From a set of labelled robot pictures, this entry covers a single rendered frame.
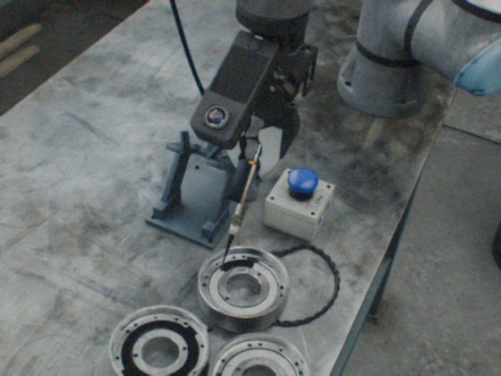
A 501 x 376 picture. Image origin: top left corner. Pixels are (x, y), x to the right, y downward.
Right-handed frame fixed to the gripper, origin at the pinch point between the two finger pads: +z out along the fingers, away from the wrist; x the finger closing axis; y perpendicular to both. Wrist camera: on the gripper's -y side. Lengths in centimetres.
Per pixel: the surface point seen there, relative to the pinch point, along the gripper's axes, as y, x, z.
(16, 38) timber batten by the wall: 114, 151, 91
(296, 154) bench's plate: 20.2, 1.7, 13.1
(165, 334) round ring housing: -17.5, 0.8, 10.2
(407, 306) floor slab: 68, -20, 93
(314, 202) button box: 7.7, -5.9, 8.6
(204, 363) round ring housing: -19.3, -5.0, 9.0
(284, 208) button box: 5.0, -2.9, 8.7
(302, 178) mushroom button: 7.9, -3.8, 5.6
